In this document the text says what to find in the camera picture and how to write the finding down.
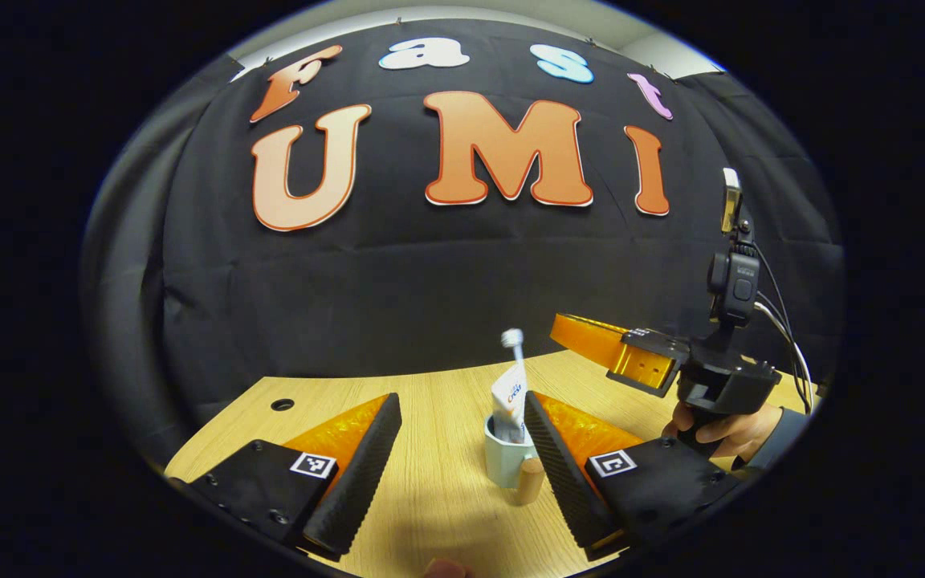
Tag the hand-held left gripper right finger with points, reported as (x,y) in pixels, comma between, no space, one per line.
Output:
(559,474)

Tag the black backdrop cloth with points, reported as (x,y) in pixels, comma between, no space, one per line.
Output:
(430,281)

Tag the white toothpaste tube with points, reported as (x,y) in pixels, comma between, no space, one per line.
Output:
(513,401)

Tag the white toothbrush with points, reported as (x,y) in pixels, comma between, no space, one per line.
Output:
(515,341)

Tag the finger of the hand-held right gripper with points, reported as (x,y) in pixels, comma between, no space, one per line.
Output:
(647,349)

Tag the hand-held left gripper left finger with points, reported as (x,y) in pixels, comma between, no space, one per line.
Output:
(358,482)

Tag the wooden desktop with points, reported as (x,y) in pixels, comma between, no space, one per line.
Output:
(438,490)

